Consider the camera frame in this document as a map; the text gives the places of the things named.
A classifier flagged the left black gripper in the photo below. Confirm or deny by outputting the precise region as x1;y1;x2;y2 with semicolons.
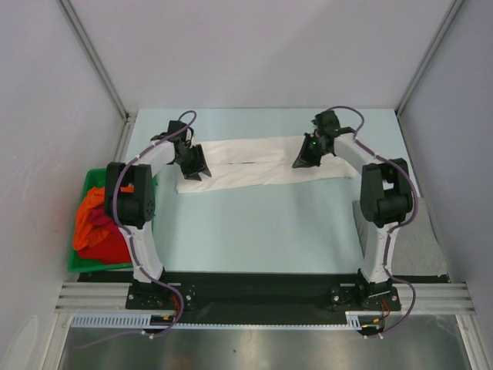
175;144;211;181

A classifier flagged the white printed t-shirt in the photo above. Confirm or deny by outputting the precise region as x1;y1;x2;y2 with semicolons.
176;136;357;194

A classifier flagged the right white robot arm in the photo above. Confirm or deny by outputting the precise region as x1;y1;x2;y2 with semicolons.
292;109;418;311

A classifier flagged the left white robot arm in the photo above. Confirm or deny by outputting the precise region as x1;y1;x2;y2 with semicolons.
104;116;212;311

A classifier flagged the magenta t-shirt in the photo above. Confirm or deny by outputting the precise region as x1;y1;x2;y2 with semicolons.
89;207;114;227

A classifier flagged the red t-shirt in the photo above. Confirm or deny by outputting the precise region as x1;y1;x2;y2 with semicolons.
73;225;131;265

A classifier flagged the orange t-shirt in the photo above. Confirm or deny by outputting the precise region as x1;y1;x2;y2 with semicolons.
72;187;134;251

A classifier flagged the folded grey t-shirt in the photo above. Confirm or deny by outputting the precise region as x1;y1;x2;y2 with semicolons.
353;197;448;279

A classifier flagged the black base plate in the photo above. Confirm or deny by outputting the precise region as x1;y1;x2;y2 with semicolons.
76;269;450;327

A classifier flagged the left corner aluminium post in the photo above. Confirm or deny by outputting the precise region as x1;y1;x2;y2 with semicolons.
56;0;134;121

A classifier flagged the corner aluminium post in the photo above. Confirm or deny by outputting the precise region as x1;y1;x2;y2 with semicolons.
56;0;134;121
396;0;466;116

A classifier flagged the right corner aluminium post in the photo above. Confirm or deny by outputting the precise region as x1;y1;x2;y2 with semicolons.
396;0;466;116

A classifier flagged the white slotted cable duct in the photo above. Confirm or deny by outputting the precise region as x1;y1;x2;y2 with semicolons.
71;312;383;332

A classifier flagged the aluminium frame rail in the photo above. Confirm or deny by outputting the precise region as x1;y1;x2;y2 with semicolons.
55;282;129;313

